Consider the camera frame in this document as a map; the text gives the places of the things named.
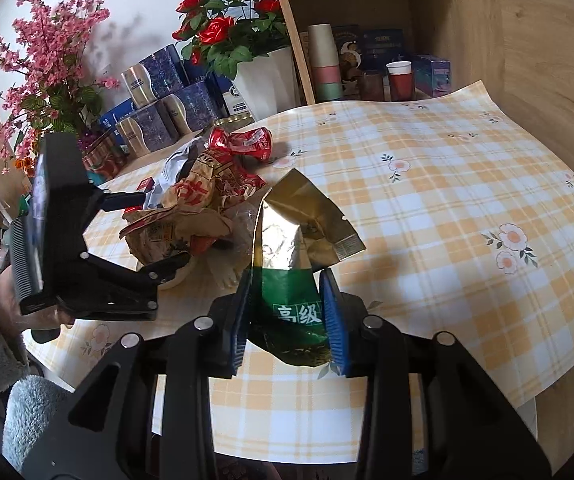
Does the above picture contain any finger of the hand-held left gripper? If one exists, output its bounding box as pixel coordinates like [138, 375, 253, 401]
[95, 190, 146, 212]
[59, 251, 192, 321]

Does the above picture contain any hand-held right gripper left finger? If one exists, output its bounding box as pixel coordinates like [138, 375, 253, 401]
[22, 279, 255, 480]

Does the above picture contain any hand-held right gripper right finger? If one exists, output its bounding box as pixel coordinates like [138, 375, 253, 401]
[318, 266, 552, 480]

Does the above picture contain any pile of wrappers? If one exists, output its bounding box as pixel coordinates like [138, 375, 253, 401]
[119, 147, 268, 266]

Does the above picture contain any green and gold foil packet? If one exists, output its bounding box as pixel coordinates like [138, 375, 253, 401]
[249, 169, 368, 368]

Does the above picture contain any crushed red can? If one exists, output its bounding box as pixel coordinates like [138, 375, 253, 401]
[208, 127, 275, 162]

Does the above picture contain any person's left hand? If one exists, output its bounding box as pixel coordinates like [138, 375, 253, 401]
[0, 266, 32, 336]

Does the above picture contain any small red packet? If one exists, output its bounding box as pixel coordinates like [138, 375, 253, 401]
[127, 177, 156, 213]

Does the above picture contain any red patterned tin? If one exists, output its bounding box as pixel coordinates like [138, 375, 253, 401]
[82, 132, 128, 181]

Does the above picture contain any clear plastic wrap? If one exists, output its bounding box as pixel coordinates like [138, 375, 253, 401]
[207, 209, 262, 291]

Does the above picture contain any crumpled white paper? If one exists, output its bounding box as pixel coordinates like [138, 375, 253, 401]
[159, 142, 202, 197]

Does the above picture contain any blue and gold gift box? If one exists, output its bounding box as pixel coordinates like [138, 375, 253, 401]
[121, 45, 188, 108]
[116, 102, 180, 157]
[162, 80, 225, 136]

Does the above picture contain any flat blue box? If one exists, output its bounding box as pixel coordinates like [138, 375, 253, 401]
[99, 100, 138, 132]

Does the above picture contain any gold blister tray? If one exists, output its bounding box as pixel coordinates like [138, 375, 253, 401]
[214, 112, 255, 129]

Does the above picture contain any plain blue box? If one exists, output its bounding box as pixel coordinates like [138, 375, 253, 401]
[183, 57, 218, 88]

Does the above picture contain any blue and white box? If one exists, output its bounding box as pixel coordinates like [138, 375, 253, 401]
[214, 72, 255, 118]

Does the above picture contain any yellow checked floral tablecloth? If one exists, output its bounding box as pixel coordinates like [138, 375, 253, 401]
[22, 80, 574, 463]

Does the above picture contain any grey fleece garment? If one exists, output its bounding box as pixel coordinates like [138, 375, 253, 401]
[2, 375, 75, 471]

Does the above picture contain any white vase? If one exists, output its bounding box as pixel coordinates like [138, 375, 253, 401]
[232, 47, 300, 121]

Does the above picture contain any red artificial rose bouquet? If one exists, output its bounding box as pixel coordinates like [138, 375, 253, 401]
[172, 0, 292, 81]

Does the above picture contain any wooden shelf unit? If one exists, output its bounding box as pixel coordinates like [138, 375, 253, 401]
[267, 0, 468, 106]

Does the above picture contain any brown cup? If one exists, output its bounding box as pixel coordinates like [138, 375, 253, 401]
[359, 71, 386, 103]

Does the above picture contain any red cup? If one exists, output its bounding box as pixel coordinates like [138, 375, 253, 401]
[388, 71, 413, 103]

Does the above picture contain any stack of pastel paper cups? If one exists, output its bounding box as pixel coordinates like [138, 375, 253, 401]
[308, 22, 344, 103]

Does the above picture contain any light blue box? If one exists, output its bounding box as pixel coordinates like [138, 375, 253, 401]
[412, 54, 452, 99]

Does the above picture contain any dark blue moon print box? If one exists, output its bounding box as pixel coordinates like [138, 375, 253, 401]
[332, 25, 366, 98]

